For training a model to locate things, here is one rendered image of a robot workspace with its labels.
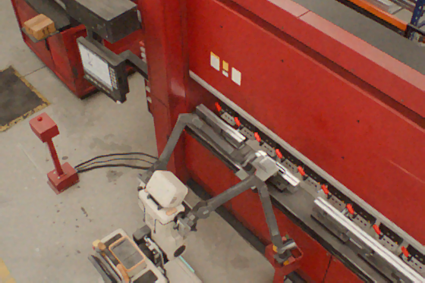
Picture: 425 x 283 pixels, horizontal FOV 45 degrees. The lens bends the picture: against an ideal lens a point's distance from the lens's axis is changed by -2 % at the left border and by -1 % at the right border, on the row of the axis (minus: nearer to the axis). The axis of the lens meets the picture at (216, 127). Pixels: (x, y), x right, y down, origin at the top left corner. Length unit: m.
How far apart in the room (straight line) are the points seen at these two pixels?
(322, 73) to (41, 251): 2.88
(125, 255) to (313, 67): 1.66
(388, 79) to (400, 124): 0.25
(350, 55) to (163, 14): 1.36
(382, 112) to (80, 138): 3.42
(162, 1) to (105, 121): 2.34
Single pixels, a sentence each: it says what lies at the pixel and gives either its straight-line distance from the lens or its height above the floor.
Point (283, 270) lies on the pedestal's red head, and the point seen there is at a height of 0.75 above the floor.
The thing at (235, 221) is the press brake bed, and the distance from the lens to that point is 4.55.
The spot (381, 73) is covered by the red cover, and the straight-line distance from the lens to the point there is 2.58.
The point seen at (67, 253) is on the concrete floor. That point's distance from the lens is 4.61.
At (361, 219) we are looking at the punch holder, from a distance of 3.34.
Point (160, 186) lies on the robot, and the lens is 3.15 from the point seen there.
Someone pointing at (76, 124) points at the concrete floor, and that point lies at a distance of 5.52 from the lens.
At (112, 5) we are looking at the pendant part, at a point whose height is 1.95.
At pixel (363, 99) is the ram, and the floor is 2.04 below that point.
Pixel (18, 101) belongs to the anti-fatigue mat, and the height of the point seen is 0.01.
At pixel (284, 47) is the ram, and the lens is 2.98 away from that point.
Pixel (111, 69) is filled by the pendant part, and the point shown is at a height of 1.55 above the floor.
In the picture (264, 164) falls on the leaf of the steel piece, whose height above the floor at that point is 1.00.
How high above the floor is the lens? 3.87
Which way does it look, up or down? 47 degrees down
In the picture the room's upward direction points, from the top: straight up
